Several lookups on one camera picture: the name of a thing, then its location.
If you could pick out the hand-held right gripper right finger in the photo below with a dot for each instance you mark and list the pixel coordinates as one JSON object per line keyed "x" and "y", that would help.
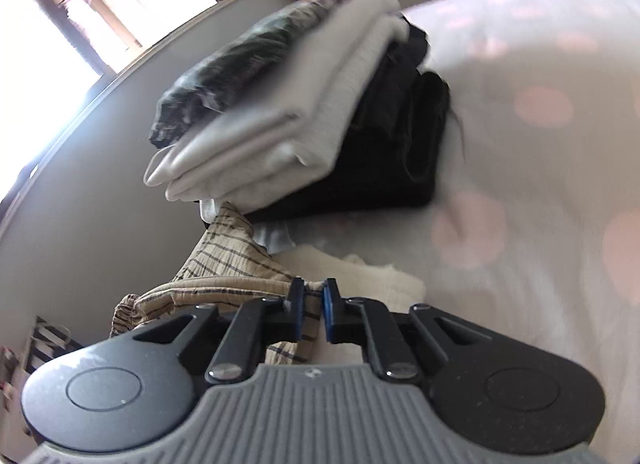
{"x": 328, "y": 311}

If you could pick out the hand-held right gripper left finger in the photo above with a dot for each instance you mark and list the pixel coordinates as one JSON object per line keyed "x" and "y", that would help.
{"x": 297, "y": 311}

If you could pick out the beige striped garment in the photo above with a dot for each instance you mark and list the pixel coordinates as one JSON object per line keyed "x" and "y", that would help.
{"x": 225, "y": 264}

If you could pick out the white textured folded cloth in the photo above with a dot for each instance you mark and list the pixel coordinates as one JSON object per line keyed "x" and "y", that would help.
{"x": 360, "y": 279}

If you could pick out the black folded clothing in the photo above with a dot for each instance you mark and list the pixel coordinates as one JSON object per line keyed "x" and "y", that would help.
{"x": 395, "y": 169}

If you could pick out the white smooth folded clothing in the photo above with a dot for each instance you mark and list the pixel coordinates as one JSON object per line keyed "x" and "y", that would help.
{"x": 275, "y": 119}

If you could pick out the bed with dotted white sheet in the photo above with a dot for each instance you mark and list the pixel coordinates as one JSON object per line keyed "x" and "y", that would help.
{"x": 525, "y": 169}

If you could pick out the dark patterned folded clothing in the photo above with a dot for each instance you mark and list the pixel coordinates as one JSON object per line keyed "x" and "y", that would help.
{"x": 225, "y": 74}

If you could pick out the striped basket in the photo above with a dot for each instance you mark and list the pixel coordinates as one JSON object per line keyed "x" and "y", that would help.
{"x": 45, "y": 339}

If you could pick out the bright window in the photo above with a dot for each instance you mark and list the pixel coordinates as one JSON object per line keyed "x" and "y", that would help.
{"x": 100, "y": 4}

